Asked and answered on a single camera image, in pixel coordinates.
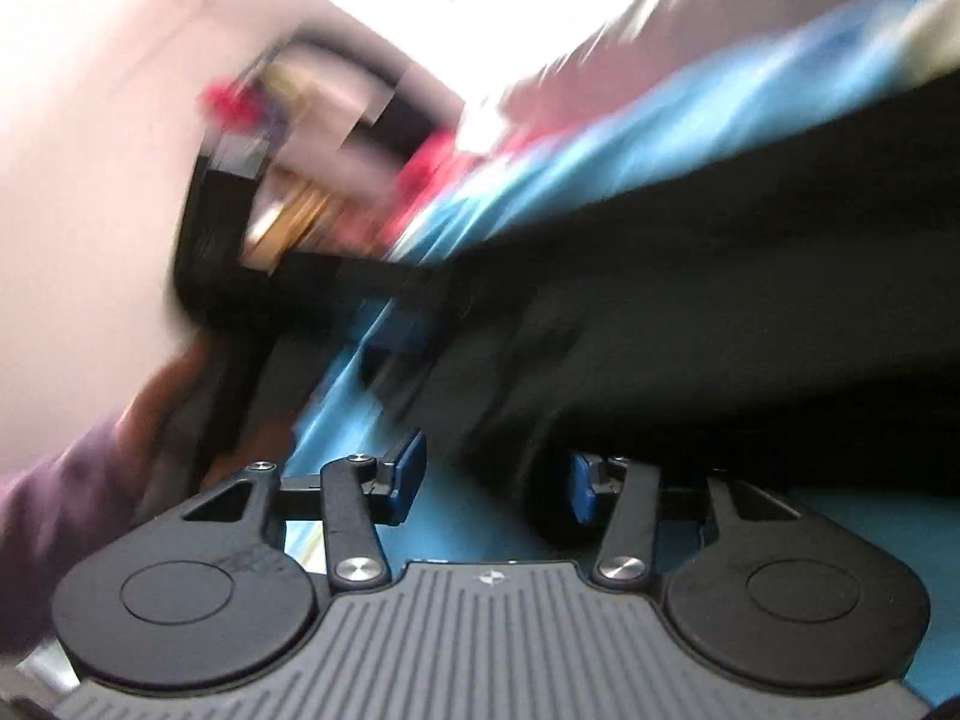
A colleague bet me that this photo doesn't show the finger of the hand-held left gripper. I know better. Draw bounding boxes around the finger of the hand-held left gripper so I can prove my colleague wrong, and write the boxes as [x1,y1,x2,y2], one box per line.
[352,259,458,331]
[357,337,436,391]

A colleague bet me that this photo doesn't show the person's left hand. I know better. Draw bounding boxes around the person's left hand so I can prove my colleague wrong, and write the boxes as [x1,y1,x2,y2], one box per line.
[124,336,302,500]

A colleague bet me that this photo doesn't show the blue floral bedsheet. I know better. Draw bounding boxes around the blue floral bedsheet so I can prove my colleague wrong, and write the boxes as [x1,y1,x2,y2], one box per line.
[281,0,960,707]

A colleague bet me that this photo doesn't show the black pants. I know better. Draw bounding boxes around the black pants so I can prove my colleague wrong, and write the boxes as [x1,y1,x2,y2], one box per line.
[358,66,960,545]

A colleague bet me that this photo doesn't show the person's left forearm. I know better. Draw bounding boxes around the person's left forearm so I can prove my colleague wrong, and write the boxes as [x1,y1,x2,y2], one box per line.
[0,416,162,665]

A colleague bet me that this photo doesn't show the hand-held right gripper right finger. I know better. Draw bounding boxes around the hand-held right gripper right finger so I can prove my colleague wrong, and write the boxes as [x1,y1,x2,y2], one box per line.
[568,451,805,589]

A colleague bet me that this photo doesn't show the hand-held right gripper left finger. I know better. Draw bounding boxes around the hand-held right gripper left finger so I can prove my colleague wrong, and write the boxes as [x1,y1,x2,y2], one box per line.
[182,426,430,593]

